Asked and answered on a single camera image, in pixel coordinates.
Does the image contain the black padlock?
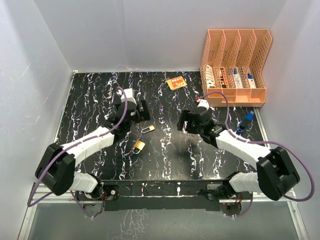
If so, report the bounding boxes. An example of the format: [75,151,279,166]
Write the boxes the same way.
[137,100,151,122]

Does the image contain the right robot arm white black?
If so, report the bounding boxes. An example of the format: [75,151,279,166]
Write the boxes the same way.
[177,107,300,201]

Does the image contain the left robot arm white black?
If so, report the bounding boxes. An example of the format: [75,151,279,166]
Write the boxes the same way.
[35,99,151,200]

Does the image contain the small brass long-shackle padlock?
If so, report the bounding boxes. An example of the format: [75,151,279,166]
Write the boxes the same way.
[141,125,155,135]

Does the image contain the large brass padlock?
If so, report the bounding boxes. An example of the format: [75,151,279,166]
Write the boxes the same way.
[132,140,146,155]

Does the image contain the orange card pack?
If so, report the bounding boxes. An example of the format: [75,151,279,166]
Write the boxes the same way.
[166,76,187,91]

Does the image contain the white box in organizer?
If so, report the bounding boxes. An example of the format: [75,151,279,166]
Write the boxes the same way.
[205,64,216,89]

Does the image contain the red black marker items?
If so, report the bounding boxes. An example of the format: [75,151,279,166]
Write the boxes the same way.
[219,67,228,88]

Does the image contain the blue stapler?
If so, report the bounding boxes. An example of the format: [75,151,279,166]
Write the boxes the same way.
[236,110,255,135]

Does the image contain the white blue tube box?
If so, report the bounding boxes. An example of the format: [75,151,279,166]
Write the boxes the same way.
[233,67,244,89]

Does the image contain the blue red white box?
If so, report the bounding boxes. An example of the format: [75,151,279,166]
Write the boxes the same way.
[247,73,256,89]

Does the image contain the orange plastic file organizer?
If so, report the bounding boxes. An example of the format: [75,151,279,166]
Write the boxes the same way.
[200,29,272,107]

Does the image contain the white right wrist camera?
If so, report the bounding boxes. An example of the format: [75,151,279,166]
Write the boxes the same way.
[196,98,210,111]

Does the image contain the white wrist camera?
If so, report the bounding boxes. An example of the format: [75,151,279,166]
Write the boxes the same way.
[196,98,210,111]
[119,88,137,105]

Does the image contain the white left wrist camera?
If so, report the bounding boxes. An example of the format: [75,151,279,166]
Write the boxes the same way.
[119,88,137,105]

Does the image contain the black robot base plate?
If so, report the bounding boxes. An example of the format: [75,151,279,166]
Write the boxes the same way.
[75,180,251,211]

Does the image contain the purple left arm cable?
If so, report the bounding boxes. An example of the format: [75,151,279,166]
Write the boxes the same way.
[26,86,130,208]

